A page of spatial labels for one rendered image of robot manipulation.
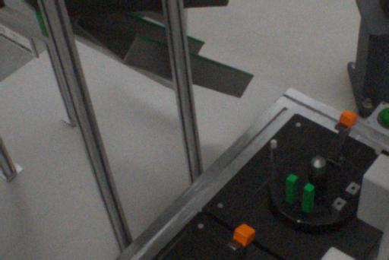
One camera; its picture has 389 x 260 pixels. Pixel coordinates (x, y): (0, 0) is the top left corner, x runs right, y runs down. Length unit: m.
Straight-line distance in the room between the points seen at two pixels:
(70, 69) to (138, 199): 0.44
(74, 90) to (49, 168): 0.48
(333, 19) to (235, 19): 0.22
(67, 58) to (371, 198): 0.35
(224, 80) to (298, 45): 0.39
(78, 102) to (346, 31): 0.81
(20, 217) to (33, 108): 0.28
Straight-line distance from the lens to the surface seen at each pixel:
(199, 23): 1.44
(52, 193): 1.15
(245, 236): 0.77
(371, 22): 1.11
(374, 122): 1.06
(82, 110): 0.75
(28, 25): 0.73
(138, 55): 0.85
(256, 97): 1.24
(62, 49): 0.69
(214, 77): 0.98
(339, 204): 0.89
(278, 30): 1.40
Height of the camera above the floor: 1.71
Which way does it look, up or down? 49 degrees down
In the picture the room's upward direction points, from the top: 3 degrees counter-clockwise
